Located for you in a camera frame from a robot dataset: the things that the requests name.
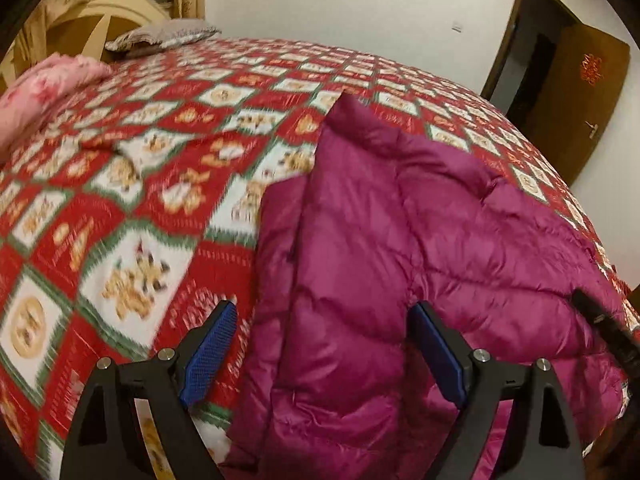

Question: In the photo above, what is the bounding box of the red patterned bear bedspread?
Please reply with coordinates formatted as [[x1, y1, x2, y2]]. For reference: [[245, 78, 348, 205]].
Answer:
[[1, 39, 637, 479]]

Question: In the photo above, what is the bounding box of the pink floral quilt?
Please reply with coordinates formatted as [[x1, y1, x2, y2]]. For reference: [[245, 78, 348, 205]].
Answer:
[[1, 53, 112, 164]]

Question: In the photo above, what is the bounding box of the metal door handle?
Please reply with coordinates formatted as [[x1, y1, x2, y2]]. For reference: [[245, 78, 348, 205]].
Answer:
[[586, 122, 599, 140]]

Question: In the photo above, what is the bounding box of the striped grey pillow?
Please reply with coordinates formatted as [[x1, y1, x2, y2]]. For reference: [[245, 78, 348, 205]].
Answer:
[[104, 18, 221, 58]]

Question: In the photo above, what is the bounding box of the dark brown door frame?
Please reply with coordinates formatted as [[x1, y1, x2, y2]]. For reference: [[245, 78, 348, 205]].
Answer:
[[480, 0, 580, 127]]

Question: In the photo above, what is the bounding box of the red double happiness sticker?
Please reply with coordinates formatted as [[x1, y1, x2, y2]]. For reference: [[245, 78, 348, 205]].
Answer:
[[580, 53, 603, 87]]

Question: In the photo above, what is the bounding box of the cream wooden headboard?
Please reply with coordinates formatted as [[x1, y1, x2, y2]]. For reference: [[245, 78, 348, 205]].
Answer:
[[1, 0, 169, 90]]

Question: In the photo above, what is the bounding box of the magenta puffer down jacket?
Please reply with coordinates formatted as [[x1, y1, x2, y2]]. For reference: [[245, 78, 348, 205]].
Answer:
[[224, 94, 624, 479]]

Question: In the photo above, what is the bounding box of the brown wooden door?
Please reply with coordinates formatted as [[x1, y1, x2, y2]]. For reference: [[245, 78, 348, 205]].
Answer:
[[521, 24, 630, 185]]

